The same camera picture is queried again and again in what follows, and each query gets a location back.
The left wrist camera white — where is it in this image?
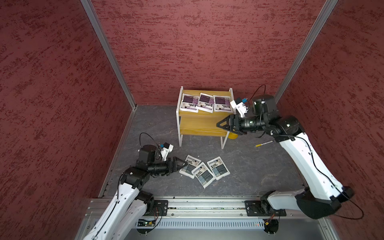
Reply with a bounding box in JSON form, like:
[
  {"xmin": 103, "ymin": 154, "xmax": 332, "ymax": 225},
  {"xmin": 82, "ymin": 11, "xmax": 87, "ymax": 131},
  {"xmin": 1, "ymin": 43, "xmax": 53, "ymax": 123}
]
[{"xmin": 160, "ymin": 143, "xmax": 174, "ymax": 161}]

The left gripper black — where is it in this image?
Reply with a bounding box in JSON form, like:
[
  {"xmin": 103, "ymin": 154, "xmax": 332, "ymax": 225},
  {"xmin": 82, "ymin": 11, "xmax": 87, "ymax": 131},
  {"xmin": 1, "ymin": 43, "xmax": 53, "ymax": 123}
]
[{"xmin": 148, "ymin": 156, "xmax": 188, "ymax": 175}]

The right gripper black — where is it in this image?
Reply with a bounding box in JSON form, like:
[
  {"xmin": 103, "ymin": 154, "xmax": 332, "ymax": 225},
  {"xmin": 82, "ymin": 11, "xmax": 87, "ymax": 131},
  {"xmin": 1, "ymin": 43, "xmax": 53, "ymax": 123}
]
[{"xmin": 216, "ymin": 112, "xmax": 267, "ymax": 134}]

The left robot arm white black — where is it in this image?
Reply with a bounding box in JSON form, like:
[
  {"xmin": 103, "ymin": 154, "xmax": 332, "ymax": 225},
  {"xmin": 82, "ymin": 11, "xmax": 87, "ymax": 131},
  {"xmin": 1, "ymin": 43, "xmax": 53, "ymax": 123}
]
[{"xmin": 84, "ymin": 144, "xmax": 187, "ymax": 240}]

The purple coffee bag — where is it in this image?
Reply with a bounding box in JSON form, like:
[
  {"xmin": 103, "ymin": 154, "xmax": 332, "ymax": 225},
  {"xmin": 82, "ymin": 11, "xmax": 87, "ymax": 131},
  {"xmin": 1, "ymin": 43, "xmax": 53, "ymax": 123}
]
[
  {"xmin": 197, "ymin": 93, "xmax": 215, "ymax": 113},
  {"xmin": 179, "ymin": 94, "xmax": 199, "ymax": 113},
  {"xmin": 214, "ymin": 95, "xmax": 233, "ymax": 113}
]

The right corner aluminium post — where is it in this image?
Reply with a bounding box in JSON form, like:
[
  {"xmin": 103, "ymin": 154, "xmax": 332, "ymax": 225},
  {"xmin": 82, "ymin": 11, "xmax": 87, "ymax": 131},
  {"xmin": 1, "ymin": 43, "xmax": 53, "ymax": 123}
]
[{"xmin": 275, "ymin": 0, "xmax": 338, "ymax": 103}]

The wooden two-tier shelf white frame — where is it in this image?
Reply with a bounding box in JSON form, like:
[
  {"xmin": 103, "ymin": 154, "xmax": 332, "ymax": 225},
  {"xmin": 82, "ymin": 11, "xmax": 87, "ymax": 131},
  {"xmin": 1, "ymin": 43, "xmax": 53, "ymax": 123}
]
[{"xmin": 176, "ymin": 87, "xmax": 234, "ymax": 149}]

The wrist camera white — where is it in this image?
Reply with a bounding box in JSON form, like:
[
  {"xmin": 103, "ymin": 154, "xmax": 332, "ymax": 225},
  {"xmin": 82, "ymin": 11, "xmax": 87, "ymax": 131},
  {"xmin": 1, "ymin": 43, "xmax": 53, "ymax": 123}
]
[
  {"xmin": 230, "ymin": 98, "xmax": 249, "ymax": 118},
  {"xmin": 160, "ymin": 143, "xmax": 174, "ymax": 161}
]

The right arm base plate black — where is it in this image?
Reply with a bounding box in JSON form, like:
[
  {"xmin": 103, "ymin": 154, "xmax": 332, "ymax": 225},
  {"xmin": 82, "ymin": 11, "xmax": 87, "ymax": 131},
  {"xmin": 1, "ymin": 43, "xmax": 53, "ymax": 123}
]
[{"xmin": 245, "ymin": 201, "xmax": 287, "ymax": 218}]

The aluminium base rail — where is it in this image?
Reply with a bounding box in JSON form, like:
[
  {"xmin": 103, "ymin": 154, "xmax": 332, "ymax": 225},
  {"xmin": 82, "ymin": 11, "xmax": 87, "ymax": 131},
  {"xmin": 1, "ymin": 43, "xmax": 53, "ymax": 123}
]
[{"xmin": 84, "ymin": 196, "xmax": 310, "ymax": 220}]

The corner aluminium post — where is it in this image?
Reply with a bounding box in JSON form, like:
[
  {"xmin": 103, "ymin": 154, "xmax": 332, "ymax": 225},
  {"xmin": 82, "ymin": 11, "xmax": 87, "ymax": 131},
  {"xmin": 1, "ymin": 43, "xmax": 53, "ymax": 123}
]
[
  {"xmin": 275, "ymin": 0, "xmax": 338, "ymax": 103},
  {"xmin": 81, "ymin": 0, "xmax": 137, "ymax": 111}
]

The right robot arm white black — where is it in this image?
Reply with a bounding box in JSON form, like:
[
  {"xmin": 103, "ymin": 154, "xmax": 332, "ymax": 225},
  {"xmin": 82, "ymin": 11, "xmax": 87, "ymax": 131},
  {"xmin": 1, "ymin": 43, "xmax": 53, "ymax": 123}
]
[{"xmin": 217, "ymin": 95, "xmax": 355, "ymax": 220}]

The yellow handled marker pen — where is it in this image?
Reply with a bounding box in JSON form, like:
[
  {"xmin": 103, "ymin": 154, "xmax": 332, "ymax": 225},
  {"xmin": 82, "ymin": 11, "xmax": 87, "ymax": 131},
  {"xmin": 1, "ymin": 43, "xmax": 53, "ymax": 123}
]
[{"xmin": 255, "ymin": 140, "xmax": 274, "ymax": 148}]

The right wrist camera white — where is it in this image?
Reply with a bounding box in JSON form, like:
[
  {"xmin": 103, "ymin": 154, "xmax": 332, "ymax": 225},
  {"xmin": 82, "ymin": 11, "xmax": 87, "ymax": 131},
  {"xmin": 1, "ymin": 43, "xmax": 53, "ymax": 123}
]
[{"xmin": 230, "ymin": 98, "xmax": 249, "ymax": 118}]

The yellow pen cup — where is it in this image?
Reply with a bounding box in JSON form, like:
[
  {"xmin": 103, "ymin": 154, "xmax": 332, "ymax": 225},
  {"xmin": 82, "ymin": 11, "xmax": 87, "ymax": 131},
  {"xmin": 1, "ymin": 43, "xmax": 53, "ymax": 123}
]
[{"xmin": 228, "ymin": 133, "xmax": 238, "ymax": 140}]

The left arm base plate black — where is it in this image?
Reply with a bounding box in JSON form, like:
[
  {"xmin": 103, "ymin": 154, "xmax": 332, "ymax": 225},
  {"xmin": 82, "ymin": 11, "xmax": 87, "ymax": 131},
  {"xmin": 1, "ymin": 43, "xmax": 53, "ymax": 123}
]
[{"xmin": 144, "ymin": 200, "xmax": 169, "ymax": 217}]

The grey-blue coffee bag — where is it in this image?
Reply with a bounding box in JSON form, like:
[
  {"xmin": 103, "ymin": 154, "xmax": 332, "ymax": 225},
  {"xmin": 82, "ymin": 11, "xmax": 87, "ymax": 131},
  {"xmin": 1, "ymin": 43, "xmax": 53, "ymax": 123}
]
[
  {"xmin": 192, "ymin": 162, "xmax": 215, "ymax": 189},
  {"xmin": 207, "ymin": 157, "xmax": 230, "ymax": 181},
  {"xmin": 179, "ymin": 155, "xmax": 202, "ymax": 179}
]

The left corner aluminium post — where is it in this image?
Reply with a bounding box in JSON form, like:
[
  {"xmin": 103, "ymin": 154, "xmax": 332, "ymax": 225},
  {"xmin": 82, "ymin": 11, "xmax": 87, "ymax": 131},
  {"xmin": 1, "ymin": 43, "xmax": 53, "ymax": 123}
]
[{"xmin": 81, "ymin": 0, "xmax": 137, "ymax": 111}]

